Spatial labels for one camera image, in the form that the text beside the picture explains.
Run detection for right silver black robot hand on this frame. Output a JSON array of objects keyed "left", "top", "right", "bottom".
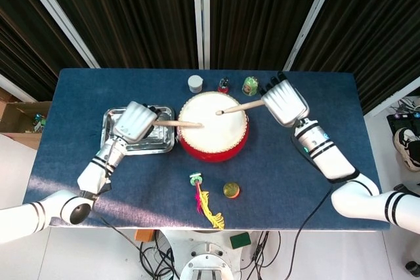
[{"left": 259, "top": 71, "right": 311, "bottom": 128}]

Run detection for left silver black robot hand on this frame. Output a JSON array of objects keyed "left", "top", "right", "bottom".
[{"left": 112, "top": 100, "right": 169, "bottom": 146}]

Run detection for wooden drumstick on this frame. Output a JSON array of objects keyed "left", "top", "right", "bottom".
[
  {"left": 215, "top": 99, "right": 266, "bottom": 116},
  {"left": 151, "top": 119, "right": 203, "bottom": 129}
]

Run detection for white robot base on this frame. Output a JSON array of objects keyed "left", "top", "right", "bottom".
[{"left": 157, "top": 229, "right": 260, "bottom": 280}]

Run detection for red drum with white skin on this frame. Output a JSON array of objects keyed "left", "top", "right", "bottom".
[{"left": 176, "top": 91, "right": 250, "bottom": 163}]

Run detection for rectangular silver metal tray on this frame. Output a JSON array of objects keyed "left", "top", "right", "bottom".
[{"left": 100, "top": 105, "right": 177, "bottom": 155}]

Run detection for green toy capsule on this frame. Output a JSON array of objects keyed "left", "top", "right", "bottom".
[{"left": 241, "top": 75, "right": 259, "bottom": 96}]

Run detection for small white lidded jar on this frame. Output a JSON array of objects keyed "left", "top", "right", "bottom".
[{"left": 187, "top": 75, "right": 204, "bottom": 94}]

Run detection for blue felt table mat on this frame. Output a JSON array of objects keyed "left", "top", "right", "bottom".
[{"left": 16, "top": 68, "right": 391, "bottom": 231}]

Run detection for yellow orange ball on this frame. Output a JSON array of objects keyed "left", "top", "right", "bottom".
[{"left": 222, "top": 181, "right": 240, "bottom": 199}]

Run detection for yellow pink feather shuttlecock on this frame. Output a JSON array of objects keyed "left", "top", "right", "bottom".
[{"left": 188, "top": 172, "right": 226, "bottom": 230}]

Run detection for small orange box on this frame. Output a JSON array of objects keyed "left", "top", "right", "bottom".
[{"left": 134, "top": 229, "right": 155, "bottom": 243}]

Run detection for brown cardboard box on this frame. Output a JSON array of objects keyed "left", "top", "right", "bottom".
[{"left": 0, "top": 88, "right": 53, "bottom": 150}]

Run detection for black electronic device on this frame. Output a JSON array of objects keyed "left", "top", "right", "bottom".
[{"left": 386, "top": 111, "right": 420, "bottom": 133}]

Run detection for black and white sneaker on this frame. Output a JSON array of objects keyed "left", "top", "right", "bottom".
[{"left": 392, "top": 127, "right": 420, "bottom": 172}]

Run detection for black handheld tool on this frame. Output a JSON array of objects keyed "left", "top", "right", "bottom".
[{"left": 393, "top": 183, "right": 417, "bottom": 195}]

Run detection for green sponge block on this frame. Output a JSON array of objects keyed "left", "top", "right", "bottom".
[{"left": 229, "top": 231, "right": 253, "bottom": 250}]

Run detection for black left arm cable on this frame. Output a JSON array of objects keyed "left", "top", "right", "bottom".
[{"left": 93, "top": 140, "right": 144, "bottom": 253}]

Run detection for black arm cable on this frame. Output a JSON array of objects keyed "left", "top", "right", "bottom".
[
  {"left": 291, "top": 134, "right": 359, "bottom": 280},
  {"left": 93, "top": 140, "right": 144, "bottom": 253}
]

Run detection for white partition frame post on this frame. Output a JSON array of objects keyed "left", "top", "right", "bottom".
[
  {"left": 192, "top": 0, "right": 211, "bottom": 70},
  {"left": 14, "top": 0, "right": 101, "bottom": 70},
  {"left": 0, "top": 73, "right": 37, "bottom": 102},
  {"left": 364, "top": 76, "right": 420, "bottom": 119},
  {"left": 283, "top": 0, "right": 344, "bottom": 71}
]

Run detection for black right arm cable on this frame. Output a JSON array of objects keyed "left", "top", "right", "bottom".
[{"left": 291, "top": 134, "right": 359, "bottom": 280}]

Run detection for tangled black floor cables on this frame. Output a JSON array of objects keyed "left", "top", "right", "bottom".
[
  {"left": 242, "top": 230, "right": 283, "bottom": 280},
  {"left": 139, "top": 230, "right": 180, "bottom": 280}
]

